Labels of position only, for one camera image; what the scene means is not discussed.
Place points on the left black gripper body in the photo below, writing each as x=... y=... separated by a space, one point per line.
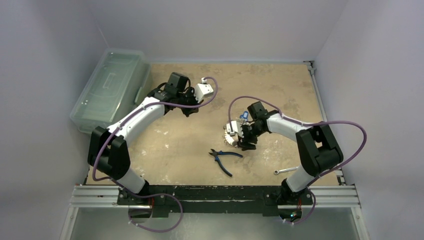
x=189 y=98

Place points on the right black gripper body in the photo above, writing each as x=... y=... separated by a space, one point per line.
x=247 y=135

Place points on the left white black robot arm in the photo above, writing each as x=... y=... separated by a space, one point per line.
x=109 y=146

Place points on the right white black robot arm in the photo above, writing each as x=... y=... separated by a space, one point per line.
x=317 y=146

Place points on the small silver wrench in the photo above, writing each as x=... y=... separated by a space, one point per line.
x=285 y=170

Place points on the translucent green plastic box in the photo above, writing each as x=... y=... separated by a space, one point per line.
x=118 y=84

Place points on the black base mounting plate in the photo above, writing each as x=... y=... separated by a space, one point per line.
x=269 y=201

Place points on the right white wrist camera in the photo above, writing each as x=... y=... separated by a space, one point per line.
x=235 y=127

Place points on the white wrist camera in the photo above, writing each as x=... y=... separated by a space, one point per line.
x=235 y=127
x=203 y=90

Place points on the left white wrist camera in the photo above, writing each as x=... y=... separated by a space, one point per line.
x=203 y=90

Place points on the aluminium frame rail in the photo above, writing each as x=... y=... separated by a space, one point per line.
x=107 y=196

